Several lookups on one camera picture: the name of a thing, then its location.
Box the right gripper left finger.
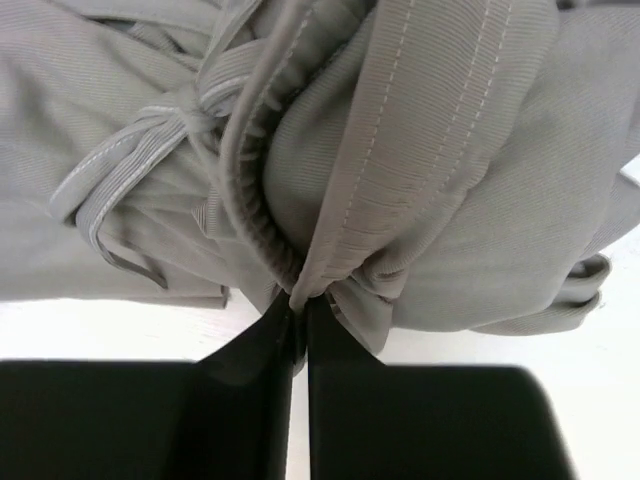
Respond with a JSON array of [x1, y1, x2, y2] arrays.
[[1, 294, 295, 479]]

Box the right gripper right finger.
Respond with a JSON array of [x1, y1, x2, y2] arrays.
[[304, 298, 574, 480]]

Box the grey trousers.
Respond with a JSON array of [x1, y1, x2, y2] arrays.
[[1, 1, 639, 351]]

